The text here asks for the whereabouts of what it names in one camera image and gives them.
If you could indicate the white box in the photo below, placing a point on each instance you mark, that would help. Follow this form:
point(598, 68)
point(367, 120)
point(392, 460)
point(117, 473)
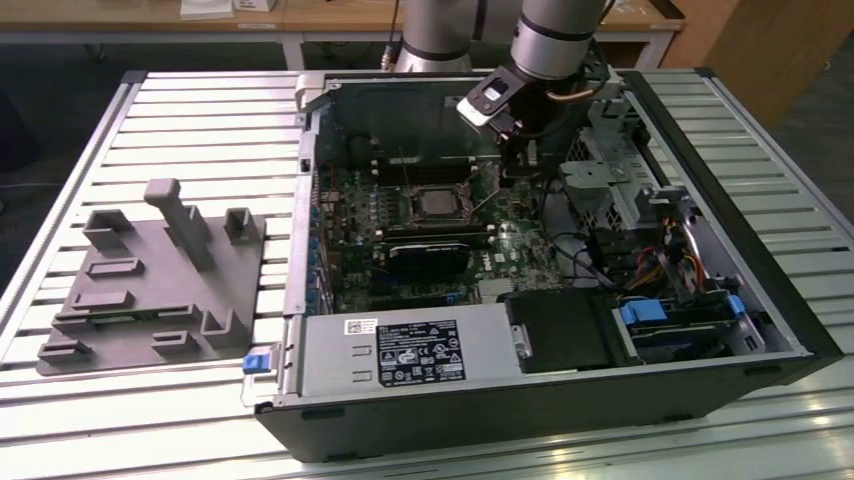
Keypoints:
point(207, 9)

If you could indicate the black graphics card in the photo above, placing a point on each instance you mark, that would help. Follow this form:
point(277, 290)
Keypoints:
point(427, 260)

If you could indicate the small silver heat sink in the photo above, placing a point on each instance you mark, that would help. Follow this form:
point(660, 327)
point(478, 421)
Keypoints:
point(499, 290)

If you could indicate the grey parts rack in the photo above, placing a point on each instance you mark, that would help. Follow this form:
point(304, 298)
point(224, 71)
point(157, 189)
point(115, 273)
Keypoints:
point(167, 280)

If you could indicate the wooden cabinet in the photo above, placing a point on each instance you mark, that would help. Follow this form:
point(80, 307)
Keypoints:
point(767, 50)

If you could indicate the green motherboard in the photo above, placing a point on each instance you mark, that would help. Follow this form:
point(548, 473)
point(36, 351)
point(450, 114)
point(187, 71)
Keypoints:
point(527, 240)

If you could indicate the wooden desk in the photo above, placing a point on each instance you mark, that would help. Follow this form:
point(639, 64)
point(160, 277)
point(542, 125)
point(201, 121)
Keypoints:
point(133, 22)

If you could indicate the black drive box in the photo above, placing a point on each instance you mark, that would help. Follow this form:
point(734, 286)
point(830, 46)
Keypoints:
point(560, 330)

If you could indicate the blue disk carrier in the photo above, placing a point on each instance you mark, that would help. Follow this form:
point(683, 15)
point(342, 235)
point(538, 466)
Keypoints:
point(642, 312)

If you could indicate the black PC case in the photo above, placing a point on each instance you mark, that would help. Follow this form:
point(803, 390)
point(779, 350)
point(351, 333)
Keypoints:
point(467, 425)

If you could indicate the black RAM slot bank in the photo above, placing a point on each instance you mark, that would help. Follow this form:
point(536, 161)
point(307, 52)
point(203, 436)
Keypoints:
point(434, 170)

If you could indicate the blue case latch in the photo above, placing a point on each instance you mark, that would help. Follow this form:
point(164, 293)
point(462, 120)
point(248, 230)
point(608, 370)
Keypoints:
point(256, 362)

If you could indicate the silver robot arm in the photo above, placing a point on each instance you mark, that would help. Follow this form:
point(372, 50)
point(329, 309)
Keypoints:
point(556, 40)

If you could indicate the blue bay clip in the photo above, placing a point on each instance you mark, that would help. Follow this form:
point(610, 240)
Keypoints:
point(735, 306)

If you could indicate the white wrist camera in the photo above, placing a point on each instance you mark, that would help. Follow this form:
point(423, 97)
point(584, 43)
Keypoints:
point(483, 105)

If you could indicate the grey power supply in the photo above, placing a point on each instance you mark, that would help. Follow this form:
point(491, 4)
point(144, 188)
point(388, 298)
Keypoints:
point(333, 350)

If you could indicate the CPU socket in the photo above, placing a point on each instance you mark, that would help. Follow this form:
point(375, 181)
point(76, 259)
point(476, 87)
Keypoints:
point(422, 218)

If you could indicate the metal drive cage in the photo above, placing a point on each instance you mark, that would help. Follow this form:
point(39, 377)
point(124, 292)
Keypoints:
point(594, 180)

